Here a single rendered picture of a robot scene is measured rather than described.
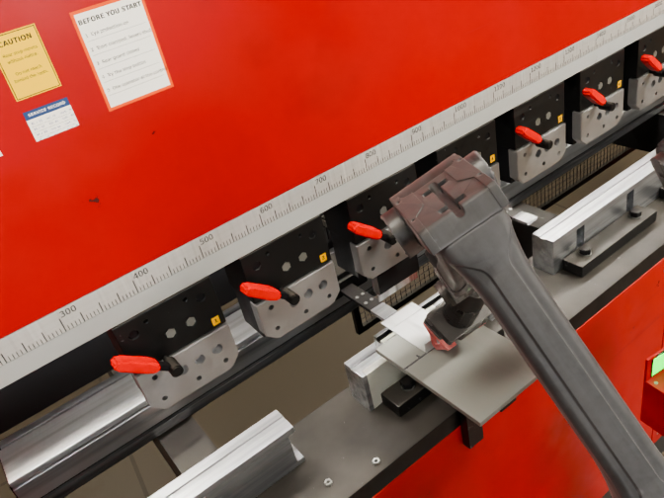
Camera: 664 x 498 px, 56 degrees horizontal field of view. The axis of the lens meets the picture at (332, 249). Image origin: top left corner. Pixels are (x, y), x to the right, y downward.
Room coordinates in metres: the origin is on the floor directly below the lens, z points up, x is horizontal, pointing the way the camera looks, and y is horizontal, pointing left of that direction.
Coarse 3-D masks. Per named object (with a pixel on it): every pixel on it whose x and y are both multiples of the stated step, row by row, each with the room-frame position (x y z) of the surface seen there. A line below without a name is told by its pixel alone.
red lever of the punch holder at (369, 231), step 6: (354, 222) 0.85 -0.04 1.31; (348, 228) 0.85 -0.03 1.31; (354, 228) 0.84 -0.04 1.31; (360, 228) 0.84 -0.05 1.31; (366, 228) 0.85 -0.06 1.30; (372, 228) 0.85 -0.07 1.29; (360, 234) 0.84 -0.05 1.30; (366, 234) 0.84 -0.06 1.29; (372, 234) 0.85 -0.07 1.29; (378, 234) 0.86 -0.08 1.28; (384, 234) 0.87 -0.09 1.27; (390, 234) 0.87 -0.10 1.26; (384, 240) 0.87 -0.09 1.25; (390, 240) 0.86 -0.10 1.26
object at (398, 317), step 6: (408, 306) 1.00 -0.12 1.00; (414, 306) 1.00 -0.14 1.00; (396, 312) 0.99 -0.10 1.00; (402, 312) 0.99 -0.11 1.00; (408, 312) 0.99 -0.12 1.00; (414, 312) 0.98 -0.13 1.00; (390, 318) 0.98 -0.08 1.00; (396, 318) 0.98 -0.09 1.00; (402, 318) 0.97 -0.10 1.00; (384, 324) 0.97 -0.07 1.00; (390, 324) 0.96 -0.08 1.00; (396, 324) 0.96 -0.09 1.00
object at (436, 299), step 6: (438, 294) 1.02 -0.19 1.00; (426, 300) 1.01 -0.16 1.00; (432, 300) 1.01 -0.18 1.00; (438, 300) 1.00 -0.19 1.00; (420, 306) 1.00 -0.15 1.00; (426, 306) 1.00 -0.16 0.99; (384, 330) 0.95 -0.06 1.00; (390, 330) 0.95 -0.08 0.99; (378, 336) 0.94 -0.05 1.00; (384, 336) 0.95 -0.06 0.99; (378, 342) 0.93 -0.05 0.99
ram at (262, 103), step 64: (0, 0) 0.71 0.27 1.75; (64, 0) 0.74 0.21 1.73; (192, 0) 0.81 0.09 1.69; (256, 0) 0.85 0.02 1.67; (320, 0) 0.90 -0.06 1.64; (384, 0) 0.95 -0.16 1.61; (448, 0) 1.01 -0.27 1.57; (512, 0) 1.08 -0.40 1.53; (576, 0) 1.17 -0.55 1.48; (640, 0) 1.28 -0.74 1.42; (64, 64) 0.72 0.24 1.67; (192, 64) 0.79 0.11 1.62; (256, 64) 0.84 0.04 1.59; (320, 64) 0.88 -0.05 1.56; (384, 64) 0.94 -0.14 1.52; (448, 64) 1.00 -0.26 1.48; (512, 64) 1.08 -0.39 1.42; (576, 64) 1.17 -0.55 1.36; (0, 128) 0.68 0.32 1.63; (128, 128) 0.74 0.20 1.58; (192, 128) 0.78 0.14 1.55; (256, 128) 0.82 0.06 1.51; (320, 128) 0.87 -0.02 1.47; (384, 128) 0.93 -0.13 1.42; (448, 128) 1.00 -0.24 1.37; (0, 192) 0.67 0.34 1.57; (64, 192) 0.70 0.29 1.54; (128, 192) 0.73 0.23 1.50; (192, 192) 0.77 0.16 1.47; (256, 192) 0.81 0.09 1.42; (0, 256) 0.65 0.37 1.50; (64, 256) 0.68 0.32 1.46; (128, 256) 0.71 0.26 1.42; (0, 320) 0.63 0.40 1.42; (0, 384) 0.61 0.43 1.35
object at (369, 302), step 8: (336, 264) 1.17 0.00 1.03; (336, 272) 1.14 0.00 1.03; (344, 272) 1.13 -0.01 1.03; (344, 280) 1.12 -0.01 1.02; (352, 280) 1.13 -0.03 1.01; (360, 280) 1.14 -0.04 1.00; (344, 288) 1.12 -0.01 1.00; (352, 288) 1.11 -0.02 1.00; (352, 296) 1.08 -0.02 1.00; (360, 296) 1.07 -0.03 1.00; (368, 296) 1.06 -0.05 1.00; (360, 304) 1.05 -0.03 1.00; (368, 304) 1.04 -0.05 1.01; (376, 304) 1.03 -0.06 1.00; (384, 304) 1.02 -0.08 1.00; (376, 312) 1.01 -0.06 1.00; (384, 312) 1.00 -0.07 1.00; (392, 312) 0.99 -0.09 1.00
